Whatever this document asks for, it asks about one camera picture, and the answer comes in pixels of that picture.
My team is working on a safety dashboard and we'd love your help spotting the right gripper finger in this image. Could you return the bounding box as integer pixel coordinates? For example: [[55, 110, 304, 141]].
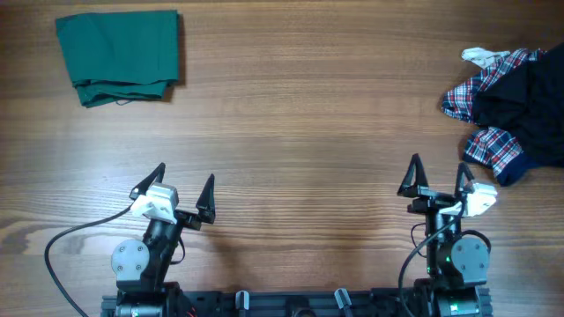
[[454, 162, 474, 198], [397, 153, 428, 197]]

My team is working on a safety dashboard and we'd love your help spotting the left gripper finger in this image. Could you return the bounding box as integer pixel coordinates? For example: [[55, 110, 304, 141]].
[[129, 162, 166, 200], [196, 173, 216, 225]]

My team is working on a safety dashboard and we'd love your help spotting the black t-shirt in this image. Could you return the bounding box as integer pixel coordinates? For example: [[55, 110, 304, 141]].
[[472, 44, 563, 166]]

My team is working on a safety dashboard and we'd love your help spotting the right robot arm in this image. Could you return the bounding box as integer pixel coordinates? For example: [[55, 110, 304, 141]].
[[397, 153, 498, 317]]

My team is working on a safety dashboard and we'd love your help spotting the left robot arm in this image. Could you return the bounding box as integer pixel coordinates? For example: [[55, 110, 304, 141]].
[[100, 163, 216, 317]]

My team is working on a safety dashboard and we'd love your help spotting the red plaid shirt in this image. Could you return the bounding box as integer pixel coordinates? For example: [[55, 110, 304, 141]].
[[441, 48, 545, 187]]

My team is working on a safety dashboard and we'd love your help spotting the small white cloth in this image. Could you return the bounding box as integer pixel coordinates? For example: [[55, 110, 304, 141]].
[[461, 47, 511, 69]]

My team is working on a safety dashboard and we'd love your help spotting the folded green cloth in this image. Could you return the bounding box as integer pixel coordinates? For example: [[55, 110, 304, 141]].
[[56, 10, 180, 107]]

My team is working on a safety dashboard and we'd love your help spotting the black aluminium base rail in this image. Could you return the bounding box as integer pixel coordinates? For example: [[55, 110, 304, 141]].
[[100, 286, 494, 317]]

